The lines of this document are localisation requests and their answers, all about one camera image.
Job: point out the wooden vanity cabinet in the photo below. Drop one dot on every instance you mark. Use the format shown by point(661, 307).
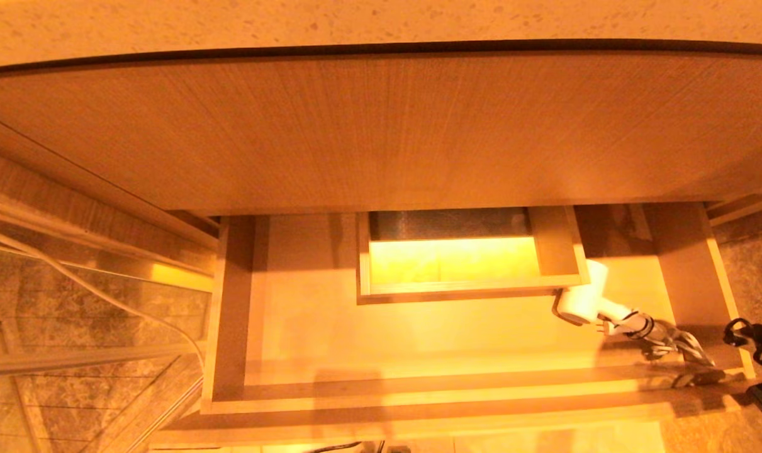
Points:
point(380, 126)

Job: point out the wooden drawer with cutout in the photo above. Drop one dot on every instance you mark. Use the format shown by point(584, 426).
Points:
point(305, 327)

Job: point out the white hair dryer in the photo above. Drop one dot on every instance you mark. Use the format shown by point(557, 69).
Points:
point(582, 302)

